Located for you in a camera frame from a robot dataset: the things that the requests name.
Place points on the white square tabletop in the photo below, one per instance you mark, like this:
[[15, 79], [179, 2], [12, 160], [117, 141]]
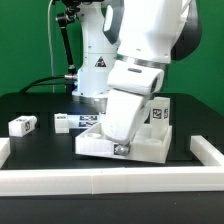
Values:
[[144, 147]]

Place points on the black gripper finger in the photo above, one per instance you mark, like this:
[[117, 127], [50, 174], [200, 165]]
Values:
[[123, 150]]

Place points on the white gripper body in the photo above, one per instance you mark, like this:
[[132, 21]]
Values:
[[131, 89]]

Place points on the white marker base plate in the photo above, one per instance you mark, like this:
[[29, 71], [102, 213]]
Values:
[[63, 123]]

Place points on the white U-shaped obstacle fence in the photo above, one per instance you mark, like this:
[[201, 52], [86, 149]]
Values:
[[208, 176]]

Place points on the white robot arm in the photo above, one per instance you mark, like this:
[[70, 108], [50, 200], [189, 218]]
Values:
[[142, 37]]

